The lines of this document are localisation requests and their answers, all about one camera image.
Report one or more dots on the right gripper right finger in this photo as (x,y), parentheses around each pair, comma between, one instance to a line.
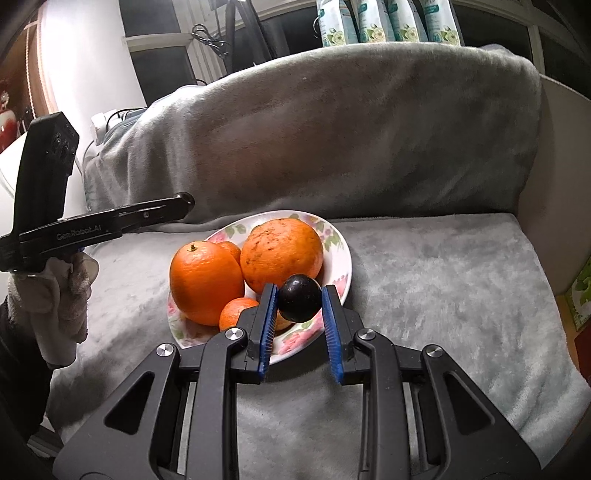
(423,415)

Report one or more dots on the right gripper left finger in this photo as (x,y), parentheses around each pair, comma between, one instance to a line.
(132,435)

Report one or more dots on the large smooth orange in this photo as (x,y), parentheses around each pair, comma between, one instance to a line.
(203,278)

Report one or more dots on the small mandarin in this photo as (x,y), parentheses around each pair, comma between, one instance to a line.
(232,249)

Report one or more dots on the dark plum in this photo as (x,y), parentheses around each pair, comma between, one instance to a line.
(299,299)

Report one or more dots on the large speckled orange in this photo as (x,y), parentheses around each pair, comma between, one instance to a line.
(277,249)

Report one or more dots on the left gloved hand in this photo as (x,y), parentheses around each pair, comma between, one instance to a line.
(51,306)

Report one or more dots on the red white vase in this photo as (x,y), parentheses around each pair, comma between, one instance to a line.
(8,121)

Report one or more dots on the red box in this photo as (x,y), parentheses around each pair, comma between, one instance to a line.
(582,344)

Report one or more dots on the green juice carton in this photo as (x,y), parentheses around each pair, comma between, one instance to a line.
(578,297)

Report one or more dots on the grey fleece blanket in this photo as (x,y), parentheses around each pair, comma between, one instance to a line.
(419,152)

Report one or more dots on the refill pouch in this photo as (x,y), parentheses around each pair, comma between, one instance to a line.
(373,21)
(441,23)
(406,22)
(336,23)

